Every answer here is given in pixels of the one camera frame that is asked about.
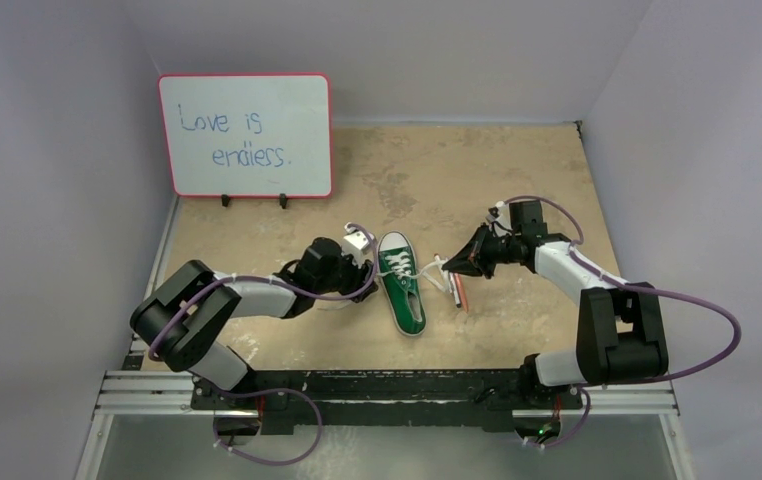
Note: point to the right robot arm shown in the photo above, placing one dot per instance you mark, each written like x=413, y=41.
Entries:
x=619, y=336

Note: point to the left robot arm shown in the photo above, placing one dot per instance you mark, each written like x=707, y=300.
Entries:
x=183, y=318

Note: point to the white marker pen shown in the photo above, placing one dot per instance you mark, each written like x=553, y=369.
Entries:
x=444, y=276

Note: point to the red framed whiteboard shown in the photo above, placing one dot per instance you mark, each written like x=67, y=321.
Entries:
x=252, y=135

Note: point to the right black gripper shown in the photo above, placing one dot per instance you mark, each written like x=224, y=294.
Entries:
x=483, y=249

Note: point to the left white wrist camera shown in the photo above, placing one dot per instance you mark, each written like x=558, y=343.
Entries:
x=357, y=243

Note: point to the white shoelace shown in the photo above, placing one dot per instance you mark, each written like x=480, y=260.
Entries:
x=421, y=268

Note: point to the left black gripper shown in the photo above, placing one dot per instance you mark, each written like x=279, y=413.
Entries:
x=358, y=275

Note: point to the black aluminium base frame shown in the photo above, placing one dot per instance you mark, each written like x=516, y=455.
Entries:
x=343, y=368

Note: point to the grey marker pen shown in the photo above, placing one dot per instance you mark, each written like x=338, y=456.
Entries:
x=456, y=292

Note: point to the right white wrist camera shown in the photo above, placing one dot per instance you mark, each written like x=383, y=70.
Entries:
x=498, y=219

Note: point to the orange marker pen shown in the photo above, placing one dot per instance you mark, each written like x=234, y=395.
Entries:
x=463, y=294

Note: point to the green canvas sneaker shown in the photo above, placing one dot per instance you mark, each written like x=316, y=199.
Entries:
x=406, y=306

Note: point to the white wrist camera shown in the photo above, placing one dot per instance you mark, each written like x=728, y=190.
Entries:
x=357, y=243
x=498, y=219

